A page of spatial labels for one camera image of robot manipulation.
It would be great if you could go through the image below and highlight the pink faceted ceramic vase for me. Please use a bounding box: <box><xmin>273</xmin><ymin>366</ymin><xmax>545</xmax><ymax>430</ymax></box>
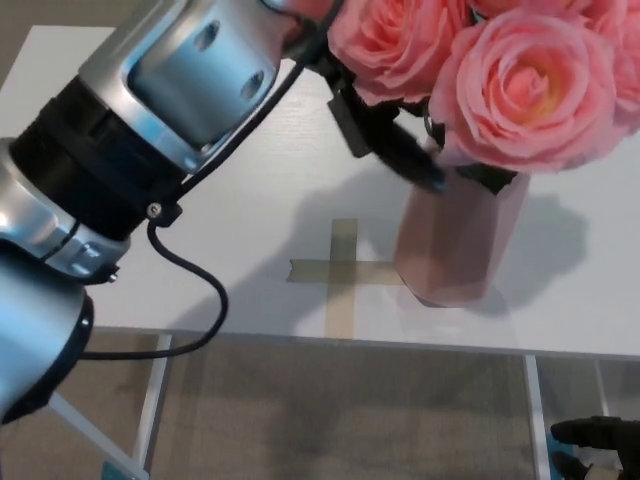
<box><xmin>393</xmin><ymin>139</ymin><xmax>532</xmax><ymax>308</ymax></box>

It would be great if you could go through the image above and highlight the teal floor marker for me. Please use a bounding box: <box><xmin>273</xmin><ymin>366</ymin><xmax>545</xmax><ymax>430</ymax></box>
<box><xmin>548</xmin><ymin>433</ymin><xmax>592</xmax><ymax>480</ymax></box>

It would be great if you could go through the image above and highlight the long beige tape strip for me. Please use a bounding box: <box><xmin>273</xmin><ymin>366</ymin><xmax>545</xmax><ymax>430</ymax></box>
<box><xmin>324</xmin><ymin>218</ymin><xmax>359</xmax><ymax>341</ymax></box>

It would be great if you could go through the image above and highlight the white metal table leg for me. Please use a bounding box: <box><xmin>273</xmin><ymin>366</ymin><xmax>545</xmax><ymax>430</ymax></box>
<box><xmin>596</xmin><ymin>357</ymin><xmax>622</xmax><ymax>420</ymax></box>
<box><xmin>523</xmin><ymin>354</ymin><xmax>552</xmax><ymax>480</ymax></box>
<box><xmin>131</xmin><ymin>333</ymin><xmax>174</xmax><ymax>472</ymax></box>

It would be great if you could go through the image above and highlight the pink artificial rose bouquet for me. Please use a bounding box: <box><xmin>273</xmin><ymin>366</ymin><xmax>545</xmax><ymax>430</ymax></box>
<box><xmin>327</xmin><ymin>0</ymin><xmax>640</xmax><ymax>196</ymax></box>

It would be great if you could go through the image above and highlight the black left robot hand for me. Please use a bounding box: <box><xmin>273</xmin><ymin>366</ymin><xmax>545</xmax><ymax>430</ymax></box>
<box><xmin>283</xmin><ymin>13</ymin><xmax>447</xmax><ymax>195</ymax></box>

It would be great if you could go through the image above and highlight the short beige tape strip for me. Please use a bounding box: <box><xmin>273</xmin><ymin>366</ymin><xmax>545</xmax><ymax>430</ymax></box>
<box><xmin>288</xmin><ymin>258</ymin><xmax>407</xmax><ymax>287</ymax></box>

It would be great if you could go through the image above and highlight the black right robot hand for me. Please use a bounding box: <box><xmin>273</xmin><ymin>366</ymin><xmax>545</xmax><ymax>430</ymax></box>
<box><xmin>549</xmin><ymin>415</ymin><xmax>640</xmax><ymax>480</ymax></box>

